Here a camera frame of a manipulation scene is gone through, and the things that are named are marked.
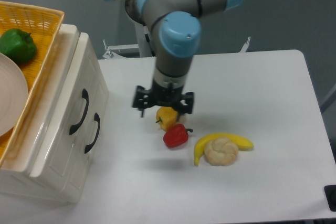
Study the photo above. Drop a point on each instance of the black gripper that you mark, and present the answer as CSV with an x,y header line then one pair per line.
x,y
161,96

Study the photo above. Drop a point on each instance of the black top drawer handle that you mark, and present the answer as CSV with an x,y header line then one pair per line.
x,y
82,110

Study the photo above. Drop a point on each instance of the black drawer handle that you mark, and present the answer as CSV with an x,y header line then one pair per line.
x,y
95,130
82,110

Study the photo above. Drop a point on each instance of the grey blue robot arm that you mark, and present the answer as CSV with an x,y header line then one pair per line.
x,y
175,33

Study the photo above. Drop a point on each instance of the white drawer cabinet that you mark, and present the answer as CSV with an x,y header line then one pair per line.
x,y
16,169

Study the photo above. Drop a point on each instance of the yellow bell pepper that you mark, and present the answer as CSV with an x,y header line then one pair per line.
x,y
167,117

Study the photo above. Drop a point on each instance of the red bell pepper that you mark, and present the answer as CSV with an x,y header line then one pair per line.
x,y
176,136

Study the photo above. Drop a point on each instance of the round bread roll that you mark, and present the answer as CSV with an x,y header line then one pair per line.
x,y
221,151

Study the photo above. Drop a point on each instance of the yellow banana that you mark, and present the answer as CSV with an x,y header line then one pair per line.
x,y
243,144

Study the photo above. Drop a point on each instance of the yellow woven basket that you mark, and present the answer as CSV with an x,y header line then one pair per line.
x,y
42,25

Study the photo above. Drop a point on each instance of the beige plate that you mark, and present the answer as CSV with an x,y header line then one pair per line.
x,y
14,93

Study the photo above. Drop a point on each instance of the green bell pepper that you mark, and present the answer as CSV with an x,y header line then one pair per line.
x,y
18,46

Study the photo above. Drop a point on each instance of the black object at table edge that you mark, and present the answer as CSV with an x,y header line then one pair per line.
x,y
330,193

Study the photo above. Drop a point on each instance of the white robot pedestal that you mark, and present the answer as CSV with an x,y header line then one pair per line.
x,y
142,33

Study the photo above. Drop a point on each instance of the white metal base frame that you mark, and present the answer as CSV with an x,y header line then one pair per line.
x,y
123,51

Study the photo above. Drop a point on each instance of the black lower drawer handle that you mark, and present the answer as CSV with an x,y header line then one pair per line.
x,y
95,130

